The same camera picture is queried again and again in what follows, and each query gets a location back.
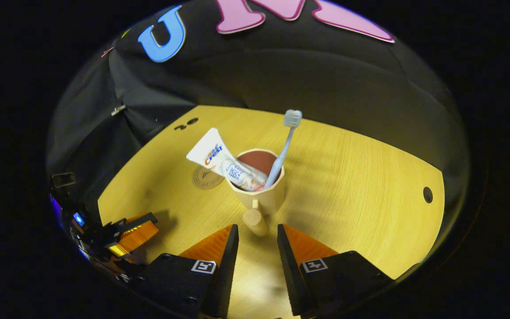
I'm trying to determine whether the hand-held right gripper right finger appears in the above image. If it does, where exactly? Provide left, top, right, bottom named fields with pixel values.
left=277, top=224, right=394, bottom=318

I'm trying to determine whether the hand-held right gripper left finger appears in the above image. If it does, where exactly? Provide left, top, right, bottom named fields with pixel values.
left=133, top=224, right=240, bottom=319

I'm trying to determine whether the beige cup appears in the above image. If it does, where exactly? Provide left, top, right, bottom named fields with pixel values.
left=228, top=148, right=286, bottom=237

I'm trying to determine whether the round brown coaster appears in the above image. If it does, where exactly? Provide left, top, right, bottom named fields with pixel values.
left=192, top=166, right=225, bottom=190

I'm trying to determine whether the white toothpaste tube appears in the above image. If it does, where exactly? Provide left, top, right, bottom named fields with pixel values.
left=186, top=128, right=268, bottom=192

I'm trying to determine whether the grey toothbrush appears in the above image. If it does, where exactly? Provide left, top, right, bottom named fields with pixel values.
left=265, top=109, right=303, bottom=189

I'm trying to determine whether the black backdrop cloth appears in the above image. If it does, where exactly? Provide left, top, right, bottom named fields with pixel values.
left=47, top=0, right=470, bottom=213

